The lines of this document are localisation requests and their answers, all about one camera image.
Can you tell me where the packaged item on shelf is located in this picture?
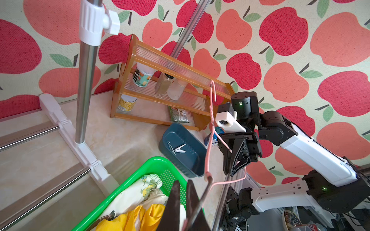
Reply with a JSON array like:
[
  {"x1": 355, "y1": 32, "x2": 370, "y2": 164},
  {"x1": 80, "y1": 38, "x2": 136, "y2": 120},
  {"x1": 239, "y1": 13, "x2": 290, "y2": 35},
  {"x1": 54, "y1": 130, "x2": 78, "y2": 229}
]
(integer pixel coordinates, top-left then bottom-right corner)
[{"x1": 168, "y1": 106, "x2": 190, "y2": 123}]

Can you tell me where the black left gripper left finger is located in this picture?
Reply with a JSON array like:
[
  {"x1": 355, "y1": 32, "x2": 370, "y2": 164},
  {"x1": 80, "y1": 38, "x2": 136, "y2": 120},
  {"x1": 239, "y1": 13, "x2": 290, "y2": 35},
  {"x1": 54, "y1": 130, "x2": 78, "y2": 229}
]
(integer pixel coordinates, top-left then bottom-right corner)
[{"x1": 157, "y1": 181, "x2": 180, "y2": 231}]

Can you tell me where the white dinosaur print jacket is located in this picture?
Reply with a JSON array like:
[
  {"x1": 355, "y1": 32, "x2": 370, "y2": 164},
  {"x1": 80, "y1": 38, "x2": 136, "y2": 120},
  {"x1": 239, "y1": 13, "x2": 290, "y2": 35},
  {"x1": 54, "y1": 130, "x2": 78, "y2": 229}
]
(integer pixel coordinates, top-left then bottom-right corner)
[{"x1": 88, "y1": 170, "x2": 175, "y2": 231}]

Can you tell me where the right aluminium frame post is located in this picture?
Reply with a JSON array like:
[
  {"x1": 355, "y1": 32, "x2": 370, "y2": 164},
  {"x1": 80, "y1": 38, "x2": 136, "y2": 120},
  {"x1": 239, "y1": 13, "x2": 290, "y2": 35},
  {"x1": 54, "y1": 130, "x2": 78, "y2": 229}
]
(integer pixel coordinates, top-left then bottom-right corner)
[{"x1": 171, "y1": 0, "x2": 211, "y2": 59}]

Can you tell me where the green patterned cup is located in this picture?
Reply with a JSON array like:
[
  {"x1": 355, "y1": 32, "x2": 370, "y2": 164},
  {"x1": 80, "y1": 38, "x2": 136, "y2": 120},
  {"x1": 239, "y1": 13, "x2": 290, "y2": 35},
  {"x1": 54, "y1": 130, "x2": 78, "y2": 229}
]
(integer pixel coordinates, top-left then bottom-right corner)
[{"x1": 133, "y1": 63, "x2": 157, "y2": 88}]

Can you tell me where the steel white clothes rack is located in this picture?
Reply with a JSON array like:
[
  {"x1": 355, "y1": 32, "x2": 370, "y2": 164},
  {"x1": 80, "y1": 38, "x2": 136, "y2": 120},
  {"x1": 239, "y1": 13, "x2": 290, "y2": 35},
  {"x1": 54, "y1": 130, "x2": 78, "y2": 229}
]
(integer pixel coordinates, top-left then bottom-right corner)
[{"x1": 0, "y1": 0, "x2": 120, "y2": 231}]

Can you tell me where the clear glass bottle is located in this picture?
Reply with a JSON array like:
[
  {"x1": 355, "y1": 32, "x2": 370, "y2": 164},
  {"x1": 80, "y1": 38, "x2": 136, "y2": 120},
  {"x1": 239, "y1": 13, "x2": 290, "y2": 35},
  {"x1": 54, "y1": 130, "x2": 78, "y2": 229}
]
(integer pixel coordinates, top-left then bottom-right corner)
[{"x1": 155, "y1": 72, "x2": 174, "y2": 95}]

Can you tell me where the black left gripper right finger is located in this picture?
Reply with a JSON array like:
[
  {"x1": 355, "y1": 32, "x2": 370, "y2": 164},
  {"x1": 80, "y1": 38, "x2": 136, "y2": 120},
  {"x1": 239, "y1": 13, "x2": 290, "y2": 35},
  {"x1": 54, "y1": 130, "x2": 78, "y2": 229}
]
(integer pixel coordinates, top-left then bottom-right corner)
[{"x1": 186, "y1": 180, "x2": 211, "y2": 231}]

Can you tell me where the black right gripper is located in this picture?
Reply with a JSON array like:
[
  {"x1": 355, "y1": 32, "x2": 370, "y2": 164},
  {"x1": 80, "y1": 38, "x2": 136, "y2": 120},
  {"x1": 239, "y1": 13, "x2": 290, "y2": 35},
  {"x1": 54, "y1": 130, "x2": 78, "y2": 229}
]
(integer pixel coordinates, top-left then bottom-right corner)
[{"x1": 218, "y1": 134, "x2": 263, "y2": 176}]

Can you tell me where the dark blue plastic bin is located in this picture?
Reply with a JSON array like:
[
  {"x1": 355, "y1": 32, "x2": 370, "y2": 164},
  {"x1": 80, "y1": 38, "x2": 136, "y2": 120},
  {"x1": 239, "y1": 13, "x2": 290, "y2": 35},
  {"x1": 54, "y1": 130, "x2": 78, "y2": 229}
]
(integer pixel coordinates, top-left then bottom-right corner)
[{"x1": 159, "y1": 123, "x2": 207, "y2": 178}]

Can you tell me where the blue-green clothespin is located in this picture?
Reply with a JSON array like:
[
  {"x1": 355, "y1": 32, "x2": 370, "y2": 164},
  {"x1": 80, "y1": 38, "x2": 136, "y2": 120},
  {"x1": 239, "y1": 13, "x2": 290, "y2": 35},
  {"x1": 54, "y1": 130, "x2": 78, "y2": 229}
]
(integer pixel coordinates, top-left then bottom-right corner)
[{"x1": 167, "y1": 141, "x2": 176, "y2": 156}]

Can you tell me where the pink wire hanger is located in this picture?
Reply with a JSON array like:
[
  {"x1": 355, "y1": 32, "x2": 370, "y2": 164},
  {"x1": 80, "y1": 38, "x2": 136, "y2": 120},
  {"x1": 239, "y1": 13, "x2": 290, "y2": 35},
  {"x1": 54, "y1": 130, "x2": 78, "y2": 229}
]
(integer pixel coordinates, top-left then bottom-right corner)
[{"x1": 180, "y1": 80, "x2": 247, "y2": 231}]

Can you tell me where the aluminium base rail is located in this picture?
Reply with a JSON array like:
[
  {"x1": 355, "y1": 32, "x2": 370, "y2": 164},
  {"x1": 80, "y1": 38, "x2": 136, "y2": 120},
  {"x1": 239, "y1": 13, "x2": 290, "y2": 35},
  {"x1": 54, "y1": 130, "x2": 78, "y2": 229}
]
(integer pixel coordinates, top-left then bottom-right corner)
[{"x1": 211, "y1": 181, "x2": 243, "y2": 231}]

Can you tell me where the yellow jacket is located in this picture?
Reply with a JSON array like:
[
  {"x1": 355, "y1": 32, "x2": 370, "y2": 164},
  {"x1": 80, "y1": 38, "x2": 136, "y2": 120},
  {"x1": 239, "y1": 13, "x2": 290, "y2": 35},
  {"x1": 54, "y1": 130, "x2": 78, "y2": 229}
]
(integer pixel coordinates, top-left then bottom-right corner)
[{"x1": 95, "y1": 205, "x2": 165, "y2": 231}]

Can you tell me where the green plastic basket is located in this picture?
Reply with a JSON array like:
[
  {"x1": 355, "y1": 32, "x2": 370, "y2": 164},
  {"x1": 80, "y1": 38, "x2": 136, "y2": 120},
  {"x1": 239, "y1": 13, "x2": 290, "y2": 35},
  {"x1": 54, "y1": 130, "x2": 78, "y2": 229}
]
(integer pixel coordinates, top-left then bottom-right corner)
[{"x1": 73, "y1": 157, "x2": 187, "y2": 231}]

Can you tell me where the white frosted cup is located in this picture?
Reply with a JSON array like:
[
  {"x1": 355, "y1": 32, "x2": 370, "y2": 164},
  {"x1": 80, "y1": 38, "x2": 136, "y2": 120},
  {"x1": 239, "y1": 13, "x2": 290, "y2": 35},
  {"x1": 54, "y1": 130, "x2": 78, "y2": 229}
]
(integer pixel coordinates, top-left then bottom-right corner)
[{"x1": 167, "y1": 79, "x2": 188, "y2": 101}]

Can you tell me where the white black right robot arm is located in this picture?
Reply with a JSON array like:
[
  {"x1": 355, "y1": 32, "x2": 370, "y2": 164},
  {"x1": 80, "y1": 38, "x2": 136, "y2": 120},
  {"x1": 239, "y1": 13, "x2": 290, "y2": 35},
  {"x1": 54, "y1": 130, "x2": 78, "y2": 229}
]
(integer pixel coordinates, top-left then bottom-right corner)
[{"x1": 215, "y1": 91, "x2": 370, "y2": 231}]

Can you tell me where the yellow white jar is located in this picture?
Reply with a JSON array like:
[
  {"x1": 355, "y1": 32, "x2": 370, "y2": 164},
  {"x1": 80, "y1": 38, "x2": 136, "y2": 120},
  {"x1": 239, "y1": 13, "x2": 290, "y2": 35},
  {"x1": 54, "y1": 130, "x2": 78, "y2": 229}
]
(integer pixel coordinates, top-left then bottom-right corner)
[{"x1": 118, "y1": 94, "x2": 137, "y2": 112}]

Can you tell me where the wooden glass shelf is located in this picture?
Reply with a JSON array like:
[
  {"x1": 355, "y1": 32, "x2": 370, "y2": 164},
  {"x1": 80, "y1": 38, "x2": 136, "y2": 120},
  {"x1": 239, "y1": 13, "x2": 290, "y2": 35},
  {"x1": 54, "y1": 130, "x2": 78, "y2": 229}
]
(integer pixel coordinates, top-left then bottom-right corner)
[{"x1": 110, "y1": 35, "x2": 234, "y2": 131}]

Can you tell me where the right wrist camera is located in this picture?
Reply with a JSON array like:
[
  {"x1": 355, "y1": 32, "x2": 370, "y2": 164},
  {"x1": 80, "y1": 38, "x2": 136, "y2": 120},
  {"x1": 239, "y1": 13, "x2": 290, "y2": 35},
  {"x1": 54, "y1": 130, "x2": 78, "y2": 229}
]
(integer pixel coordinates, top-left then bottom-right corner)
[{"x1": 215, "y1": 102, "x2": 246, "y2": 133}]

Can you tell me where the white clothespin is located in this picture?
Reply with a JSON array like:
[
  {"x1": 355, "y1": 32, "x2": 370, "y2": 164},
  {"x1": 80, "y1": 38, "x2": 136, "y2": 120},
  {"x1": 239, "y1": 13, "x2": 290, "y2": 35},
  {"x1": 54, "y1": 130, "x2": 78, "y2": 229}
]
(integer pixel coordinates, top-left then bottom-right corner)
[{"x1": 175, "y1": 143, "x2": 187, "y2": 153}]

